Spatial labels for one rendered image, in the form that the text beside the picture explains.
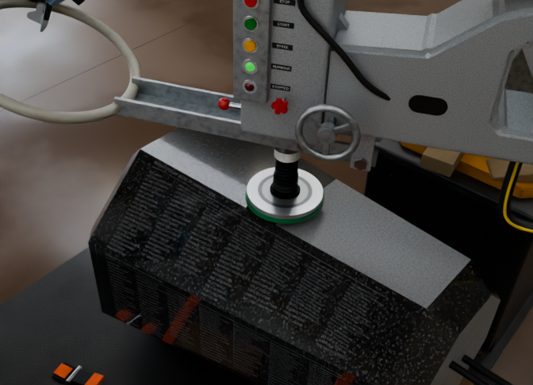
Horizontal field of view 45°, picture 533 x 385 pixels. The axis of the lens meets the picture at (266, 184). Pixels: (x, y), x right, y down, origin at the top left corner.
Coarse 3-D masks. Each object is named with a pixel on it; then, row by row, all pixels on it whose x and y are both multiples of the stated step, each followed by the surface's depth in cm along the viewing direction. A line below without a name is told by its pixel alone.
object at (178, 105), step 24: (144, 96) 178; (168, 96) 177; (192, 96) 175; (216, 96) 173; (144, 120) 170; (168, 120) 168; (192, 120) 166; (216, 120) 164; (288, 144) 163; (312, 144) 161; (336, 144) 159; (360, 168) 157
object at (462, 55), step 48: (480, 0) 138; (528, 0) 127; (336, 48) 136; (384, 48) 137; (432, 48) 135; (480, 48) 131; (528, 48) 129; (336, 96) 146; (384, 96) 142; (432, 96) 140; (480, 96) 137; (528, 96) 152; (432, 144) 147; (480, 144) 144; (528, 144) 141
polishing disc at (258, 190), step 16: (256, 176) 184; (272, 176) 184; (304, 176) 185; (256, 192) 179; (304, 192) 179; (320, 192) 180; (256, 208) 175; (272, 208) 174; (288, 208) 174; (304, 208) 174
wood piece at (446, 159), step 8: (424, 152) 204; (432, 152) 204; (440, 152) 204; (448, 152) 204; (456, 152) 205; (424, 160) 204; (432, 160) 203; (440, 160) 201; (448, 160) 201; (456, 160) 202; (432, 168) 204; (440, 168) 203; (448, 168) 201; (448, 176) 203
